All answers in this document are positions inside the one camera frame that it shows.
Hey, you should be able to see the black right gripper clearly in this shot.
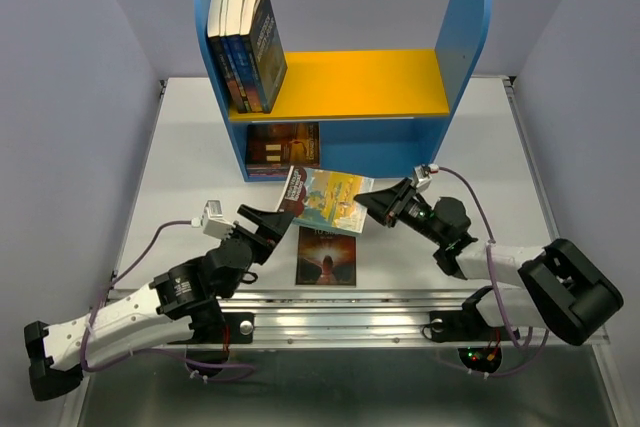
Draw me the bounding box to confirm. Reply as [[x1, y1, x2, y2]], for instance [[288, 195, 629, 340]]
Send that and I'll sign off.
[[353, 176, 445, 246]]

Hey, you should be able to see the Huckleberry Finn paperback book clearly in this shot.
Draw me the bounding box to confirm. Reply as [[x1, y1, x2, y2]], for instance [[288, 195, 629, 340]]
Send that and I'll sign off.
[[276, 166, 374, 236]]

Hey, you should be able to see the Three Days to See book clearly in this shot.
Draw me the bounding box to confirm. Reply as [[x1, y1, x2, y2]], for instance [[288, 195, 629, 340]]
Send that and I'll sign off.
[[295, 226, 357, 287]]

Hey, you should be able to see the dark orange cover book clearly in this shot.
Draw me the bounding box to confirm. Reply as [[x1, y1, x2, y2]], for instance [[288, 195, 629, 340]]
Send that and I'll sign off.
[[245, 122, 321, 167]]

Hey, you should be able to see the Nineteen Eighty-Four book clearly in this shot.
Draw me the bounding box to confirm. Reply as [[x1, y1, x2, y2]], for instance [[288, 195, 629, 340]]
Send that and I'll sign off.
[[249, 0, 287, 113]]

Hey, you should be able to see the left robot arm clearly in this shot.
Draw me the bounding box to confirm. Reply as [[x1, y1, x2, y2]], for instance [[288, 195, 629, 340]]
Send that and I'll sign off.
[[24, 200, 294, 402]]

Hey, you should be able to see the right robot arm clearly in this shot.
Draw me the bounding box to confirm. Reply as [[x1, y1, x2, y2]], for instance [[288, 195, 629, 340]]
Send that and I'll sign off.
[[355, 179, 624, 346]]

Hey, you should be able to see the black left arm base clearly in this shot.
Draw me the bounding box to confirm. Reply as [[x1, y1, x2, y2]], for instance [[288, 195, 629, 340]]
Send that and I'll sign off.
[[185, 311, 255, 378]]

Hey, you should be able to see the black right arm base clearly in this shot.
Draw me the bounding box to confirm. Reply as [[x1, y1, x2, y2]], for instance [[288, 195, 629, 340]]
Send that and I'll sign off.
[[420, 286, 508, 343]]

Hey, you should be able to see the pink spine Roald Dahl book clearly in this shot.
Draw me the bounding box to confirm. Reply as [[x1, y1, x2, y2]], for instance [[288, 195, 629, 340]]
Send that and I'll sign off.
[[246, 166, 314, 178]]

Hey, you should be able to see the blue and yellow bookshelf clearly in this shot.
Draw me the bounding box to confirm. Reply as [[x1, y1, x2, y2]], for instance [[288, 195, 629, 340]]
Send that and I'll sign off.
[[194, 0, 492, 182]]

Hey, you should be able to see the upright book on shelf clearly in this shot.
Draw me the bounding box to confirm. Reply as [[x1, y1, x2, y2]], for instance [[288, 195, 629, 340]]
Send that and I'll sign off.
[[207, 0, 239, 106], [220, 0, 251, 113]]

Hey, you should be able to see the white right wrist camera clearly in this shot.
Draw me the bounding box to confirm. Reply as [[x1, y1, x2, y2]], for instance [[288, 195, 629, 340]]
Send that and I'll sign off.
[[411, 163, 440, 193]]

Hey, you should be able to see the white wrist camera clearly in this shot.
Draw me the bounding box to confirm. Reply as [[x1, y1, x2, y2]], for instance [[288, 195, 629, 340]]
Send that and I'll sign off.
[[190, 200, 234, 240], [411, 163, 440, 193]]

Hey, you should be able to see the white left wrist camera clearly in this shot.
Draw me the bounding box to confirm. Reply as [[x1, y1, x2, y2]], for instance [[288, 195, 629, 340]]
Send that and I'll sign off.
[[190, 200, 234, 240]]

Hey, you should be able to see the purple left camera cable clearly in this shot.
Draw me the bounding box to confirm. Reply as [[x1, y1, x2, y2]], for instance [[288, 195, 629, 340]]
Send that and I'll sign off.
[[79, 218, 256, 383]]

